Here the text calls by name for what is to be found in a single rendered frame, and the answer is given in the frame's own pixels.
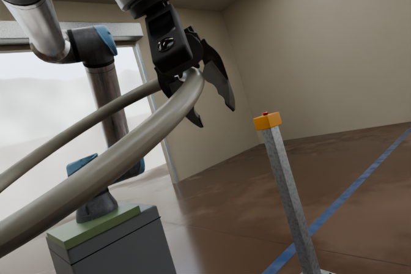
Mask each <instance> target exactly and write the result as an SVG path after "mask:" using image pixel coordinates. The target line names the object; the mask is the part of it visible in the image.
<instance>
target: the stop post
mask: <svg viewBox="0 0 411 274"><path fill-rule="evenodd" d="M253 120H254V124H255V127H256V130H257V131H258V130H261V132H262V136H263V139H264V142H265V146H266V149H267V153H268V157H269V159H270V163H271V166H272V170H273V173H274V176H275V180H276V184H277V187H278V191H279V193H280V197H281V201H282V203H283V207H284V211H285V214H286V218H287V222H288V224H289V228H290V231H291V234H292V238H293V241H294V245H295V249H296V252H297V256H298V259H299V262H300V266H301V268H302V272H301V274H335V273H332V272H328V271H325V270H322V269H320V267H319V263H318V261H317V257H316V253H315V250H314V247H313V243H312V240H311V236H310V233H309V229H308V226H307V223H306V219H305V216H304V213H303V209H302V205H301V202H300V198H299V196H298V192H297V188H296V186H295V182H294V178H293V175H292V171H291V167H290V164H289V161H288V158H287V154H286V150H285V148H284V144H283V140H282V137H281V133H280V130H279V127H278V126H279V125H280V124H282V121H281V118H280V114H279V112H275V113H270V114H265V115H263V116H260V117H257V118H254V119H253Z"/></svg>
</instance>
